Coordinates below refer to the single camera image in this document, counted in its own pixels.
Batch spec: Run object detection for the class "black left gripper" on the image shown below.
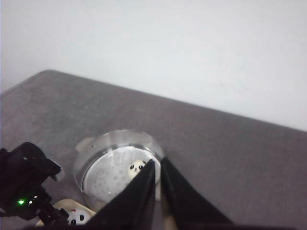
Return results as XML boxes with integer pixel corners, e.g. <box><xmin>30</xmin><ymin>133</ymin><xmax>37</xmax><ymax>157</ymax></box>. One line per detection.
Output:
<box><xmin>35</xmin><ymin>186</ymin><xmax>69</xmax><ymax>226</ymax></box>

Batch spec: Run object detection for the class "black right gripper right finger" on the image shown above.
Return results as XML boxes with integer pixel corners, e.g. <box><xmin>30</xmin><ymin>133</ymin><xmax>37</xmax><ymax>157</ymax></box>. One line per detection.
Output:
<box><xmin>161</xmin><ymin>158</ymin><xmax>240</xmax><ymax>230</ymax></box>

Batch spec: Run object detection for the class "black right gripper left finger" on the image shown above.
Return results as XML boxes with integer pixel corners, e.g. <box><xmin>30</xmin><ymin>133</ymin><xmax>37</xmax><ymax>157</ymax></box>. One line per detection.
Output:
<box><xmin>84</xmin><ymin>160</ymin><xmax>155</xmax><ymax>230</ymax></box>

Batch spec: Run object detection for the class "panda bun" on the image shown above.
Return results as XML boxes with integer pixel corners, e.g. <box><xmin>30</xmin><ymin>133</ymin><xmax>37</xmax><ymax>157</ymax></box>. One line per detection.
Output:
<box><xmin>128</xmin><ymin>160</ymin><xmax>146</xmax><ymax>180</ymax></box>
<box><xmin>67</xmin><ymin>208</ymin><xmax>91</xmax><ymax>226</ymax></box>

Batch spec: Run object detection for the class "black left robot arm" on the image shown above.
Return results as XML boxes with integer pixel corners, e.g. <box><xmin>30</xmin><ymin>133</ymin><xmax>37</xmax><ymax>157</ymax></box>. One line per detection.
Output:
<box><xmin>0</xmin><ymin>142</ymin><xmax>69</xmax><ymax>225</ymax></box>

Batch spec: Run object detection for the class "beige plastic tray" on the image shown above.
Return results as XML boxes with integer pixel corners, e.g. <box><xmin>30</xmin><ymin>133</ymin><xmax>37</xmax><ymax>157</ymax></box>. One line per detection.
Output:
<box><xmin>28</xmin><ymin>197</ymin><xmax>96</xmax><ymax>227</ymax></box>

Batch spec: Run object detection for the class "stainless steel steamer pot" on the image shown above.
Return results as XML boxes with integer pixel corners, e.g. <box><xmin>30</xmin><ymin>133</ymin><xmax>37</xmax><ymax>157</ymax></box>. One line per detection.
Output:
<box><xmin>73</xmin><ymin>129</ymin><xmax>165</xmax><ymax>212</ymax></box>

